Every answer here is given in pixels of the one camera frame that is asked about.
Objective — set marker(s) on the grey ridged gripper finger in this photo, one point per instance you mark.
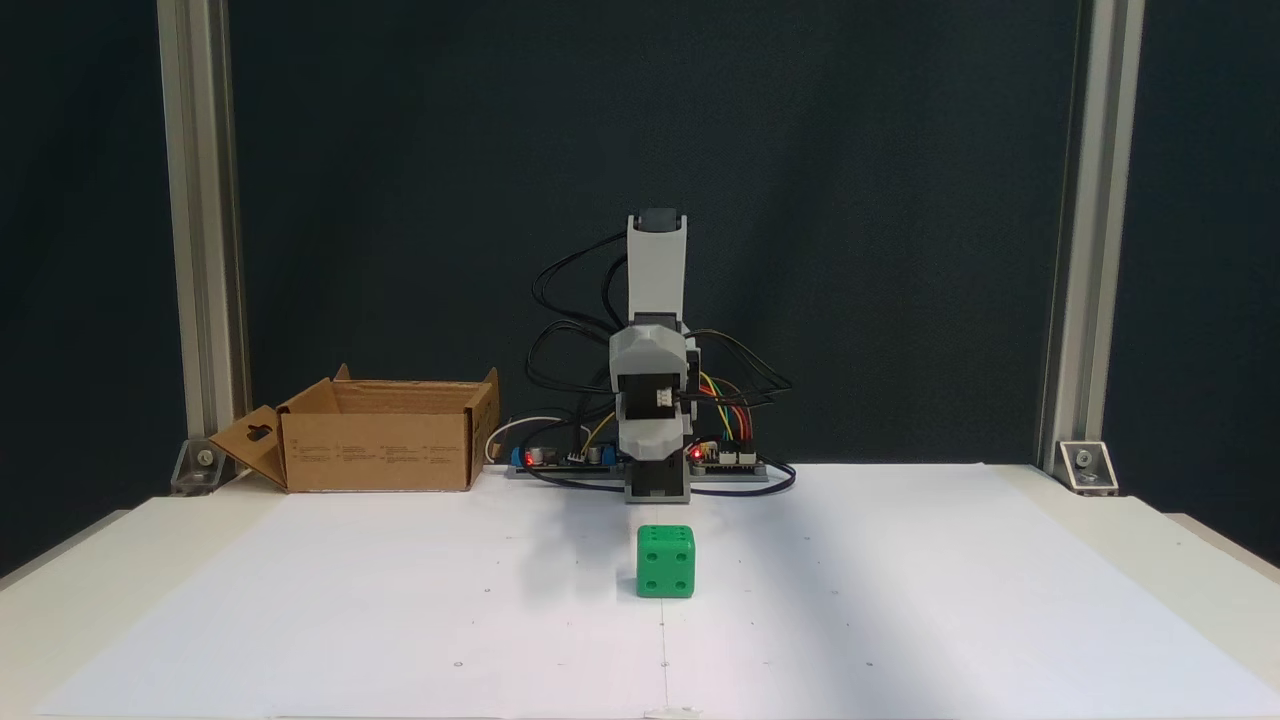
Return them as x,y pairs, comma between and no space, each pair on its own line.
655,440

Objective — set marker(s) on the blue circuit board red LED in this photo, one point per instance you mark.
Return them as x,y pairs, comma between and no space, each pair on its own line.
560,458

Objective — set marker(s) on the open cardboard box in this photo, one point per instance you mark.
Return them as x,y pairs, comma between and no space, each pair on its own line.
375,450

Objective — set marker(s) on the metal corner bracket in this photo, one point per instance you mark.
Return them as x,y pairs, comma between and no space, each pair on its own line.
198,465
1087,465

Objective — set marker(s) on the aluminium frame post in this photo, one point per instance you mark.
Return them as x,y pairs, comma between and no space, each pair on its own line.
200,220
1095,220

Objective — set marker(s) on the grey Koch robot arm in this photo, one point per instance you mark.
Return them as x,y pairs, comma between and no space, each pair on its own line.
657,280

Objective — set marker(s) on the green die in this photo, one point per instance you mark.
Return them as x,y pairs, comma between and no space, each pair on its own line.
665,565

